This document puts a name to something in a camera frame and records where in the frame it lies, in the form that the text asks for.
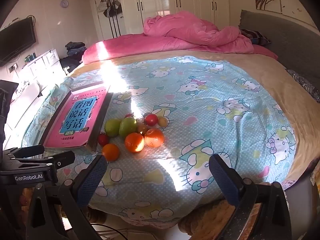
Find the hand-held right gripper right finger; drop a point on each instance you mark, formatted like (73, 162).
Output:
(225, 182)

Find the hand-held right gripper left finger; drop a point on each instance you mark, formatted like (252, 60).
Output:
(91, 182)

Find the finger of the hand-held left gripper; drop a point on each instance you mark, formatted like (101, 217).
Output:
(57, 160)
(27, 150)

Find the orange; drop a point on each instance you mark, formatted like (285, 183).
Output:
(154, 138)
(110, 152)
(133, 142)

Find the red tomato with green calyx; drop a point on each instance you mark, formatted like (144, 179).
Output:
(103, 140)

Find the pink book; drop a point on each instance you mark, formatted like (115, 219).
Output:
(75, 120)
(100, 127)

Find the green apple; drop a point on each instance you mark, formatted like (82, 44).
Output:
(127, 127)
(112, 128)

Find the small orange tomato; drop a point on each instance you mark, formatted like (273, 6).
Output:
(143, 128)

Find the small red cherry tomato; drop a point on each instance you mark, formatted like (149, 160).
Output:
(129, 115)

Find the small yellow fruit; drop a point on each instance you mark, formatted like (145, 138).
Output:
(163, 122)

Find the large red tomato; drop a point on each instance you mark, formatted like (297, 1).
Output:
(151, 120)

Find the cartoon cat printed blanket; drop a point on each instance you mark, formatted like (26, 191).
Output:
(212, 110)

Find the white drawer cabinet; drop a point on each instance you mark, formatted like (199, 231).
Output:
(43, 61)

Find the green bottles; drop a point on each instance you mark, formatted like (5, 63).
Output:
(30, 57)

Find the beige blanket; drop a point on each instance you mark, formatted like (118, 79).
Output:
(287, 100)

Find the pile of folded clothes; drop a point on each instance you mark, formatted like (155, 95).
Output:
(75, 48)

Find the dark patterned pillow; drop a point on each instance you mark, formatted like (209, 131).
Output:
(303, 85)

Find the white door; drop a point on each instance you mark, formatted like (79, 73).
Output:
(102, 27)

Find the dark striped pillow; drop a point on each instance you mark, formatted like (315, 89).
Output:
(255, 37)

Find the grey headboard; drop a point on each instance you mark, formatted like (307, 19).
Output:
(282, 42)

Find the pink duvet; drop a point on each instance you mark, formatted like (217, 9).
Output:
(195, 30)

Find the hanging bags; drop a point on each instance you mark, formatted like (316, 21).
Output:
(110, 5)

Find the white wardrobe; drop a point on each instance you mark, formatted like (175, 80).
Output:
(187, 0)

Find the wall socket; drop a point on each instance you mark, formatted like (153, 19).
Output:
(13, 67)

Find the black wall television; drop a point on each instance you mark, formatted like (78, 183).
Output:
(16, 41)

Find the round wall clock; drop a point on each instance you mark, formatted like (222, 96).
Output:
(64, 3)

